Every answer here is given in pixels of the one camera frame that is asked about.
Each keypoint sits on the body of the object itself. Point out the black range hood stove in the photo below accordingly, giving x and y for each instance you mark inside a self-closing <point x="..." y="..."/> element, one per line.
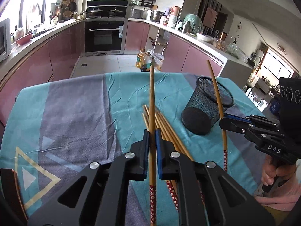
<point x="107" y="5"/>

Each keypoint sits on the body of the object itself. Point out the wooden chopstick red handle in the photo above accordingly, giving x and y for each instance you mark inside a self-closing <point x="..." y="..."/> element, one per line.
<point x="152" y="168"/>

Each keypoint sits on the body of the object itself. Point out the pink thermos jug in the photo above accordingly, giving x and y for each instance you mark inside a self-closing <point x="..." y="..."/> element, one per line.
<point x="175" y="11"/>

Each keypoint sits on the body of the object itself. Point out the cooking oil bottle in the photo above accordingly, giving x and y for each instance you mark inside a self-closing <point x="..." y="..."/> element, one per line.
<point x="143" y="61"/>

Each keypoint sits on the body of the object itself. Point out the white bowl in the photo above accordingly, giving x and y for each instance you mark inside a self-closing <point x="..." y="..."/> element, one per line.
<point x="204" y="38"/>

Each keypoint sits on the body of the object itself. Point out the clear plastic bag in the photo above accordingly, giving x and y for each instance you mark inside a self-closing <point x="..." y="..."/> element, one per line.
<point x="233" y="50"/>

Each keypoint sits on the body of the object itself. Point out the person's right hand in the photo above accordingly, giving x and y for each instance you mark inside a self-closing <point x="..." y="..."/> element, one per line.
<point x="269" y="171"/>

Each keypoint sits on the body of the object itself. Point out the white microwave oven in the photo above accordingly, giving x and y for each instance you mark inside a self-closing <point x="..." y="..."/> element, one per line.
<point x="5" y="39"/>

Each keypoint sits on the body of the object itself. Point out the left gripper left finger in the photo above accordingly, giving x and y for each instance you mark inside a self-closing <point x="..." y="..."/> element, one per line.
<point x="98" y="194"/>

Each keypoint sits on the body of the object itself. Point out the pink bowl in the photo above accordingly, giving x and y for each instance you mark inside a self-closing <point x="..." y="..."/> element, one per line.
<point x="25" y="39"/>

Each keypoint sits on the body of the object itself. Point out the teal grey tablecloth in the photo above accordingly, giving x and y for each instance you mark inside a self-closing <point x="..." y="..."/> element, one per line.
<point x="56" y="129"/>

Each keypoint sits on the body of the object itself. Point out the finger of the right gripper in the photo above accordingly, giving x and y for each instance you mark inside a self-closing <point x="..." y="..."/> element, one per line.
<point x="237" y="126"/>
<point x="229" y="118"/>

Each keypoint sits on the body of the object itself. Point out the wooden chopstick red patterned end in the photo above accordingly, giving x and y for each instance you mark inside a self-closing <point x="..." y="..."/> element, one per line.
<point x="221" y="115"/>

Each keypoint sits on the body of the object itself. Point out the pink lower cabinets right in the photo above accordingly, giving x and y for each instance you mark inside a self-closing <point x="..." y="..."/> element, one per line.
<point x="180" y="55"/>

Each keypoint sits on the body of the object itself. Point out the black pot with lid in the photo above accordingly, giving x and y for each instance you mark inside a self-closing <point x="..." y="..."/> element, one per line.
<point x="116" y="13"/>

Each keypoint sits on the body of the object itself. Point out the pink cabinets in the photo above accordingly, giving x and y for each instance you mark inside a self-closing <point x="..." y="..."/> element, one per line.
<point x="51" y="57"/>
<point x="180" y="55"/>

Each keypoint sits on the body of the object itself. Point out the pink lower cabinets left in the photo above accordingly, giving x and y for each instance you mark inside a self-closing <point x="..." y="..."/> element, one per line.
<point x="51" y="57"/>

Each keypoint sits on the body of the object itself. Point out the mint green appliance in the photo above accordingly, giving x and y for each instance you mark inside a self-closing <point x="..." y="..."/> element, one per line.
<point x="195" y="23"/>

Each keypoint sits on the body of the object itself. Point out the black wok with lid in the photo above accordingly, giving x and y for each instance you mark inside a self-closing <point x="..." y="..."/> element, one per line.
<point x="95" y="12"/>

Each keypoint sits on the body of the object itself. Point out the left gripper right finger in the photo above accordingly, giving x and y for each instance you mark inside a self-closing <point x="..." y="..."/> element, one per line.
<point x="207" y="195"/>

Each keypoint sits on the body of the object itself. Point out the black mesh pen holder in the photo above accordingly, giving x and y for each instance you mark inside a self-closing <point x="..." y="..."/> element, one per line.
<point x="201" y="112"/>

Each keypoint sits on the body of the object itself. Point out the black built-in oven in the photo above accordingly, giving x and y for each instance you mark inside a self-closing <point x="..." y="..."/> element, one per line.
<point x="105" y="36"/>

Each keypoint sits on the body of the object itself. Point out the steel stock pot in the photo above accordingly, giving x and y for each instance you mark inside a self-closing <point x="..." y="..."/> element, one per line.
<point x="156" y="15"/>

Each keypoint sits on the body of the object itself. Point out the kitchen window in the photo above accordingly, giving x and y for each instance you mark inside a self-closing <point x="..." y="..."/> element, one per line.
<point x="25" y="13"/>

